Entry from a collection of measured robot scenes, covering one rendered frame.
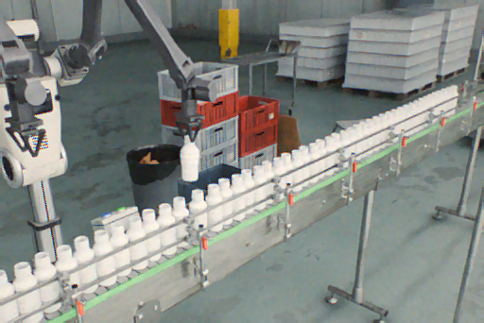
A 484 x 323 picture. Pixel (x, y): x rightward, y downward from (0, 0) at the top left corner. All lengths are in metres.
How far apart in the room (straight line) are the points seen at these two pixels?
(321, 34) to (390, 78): 1.42
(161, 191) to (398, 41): 5.25
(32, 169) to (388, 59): 6.72
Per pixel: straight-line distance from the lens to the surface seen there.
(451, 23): 9.41
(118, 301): 1.49
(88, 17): 1.78
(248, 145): 4.74
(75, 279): 1.39
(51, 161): 1.94
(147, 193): 3.53
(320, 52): 8.70
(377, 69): 8.13
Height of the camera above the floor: 1.82
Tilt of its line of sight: 24 degrees down
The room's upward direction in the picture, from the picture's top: 2 degrees counter-clockwise
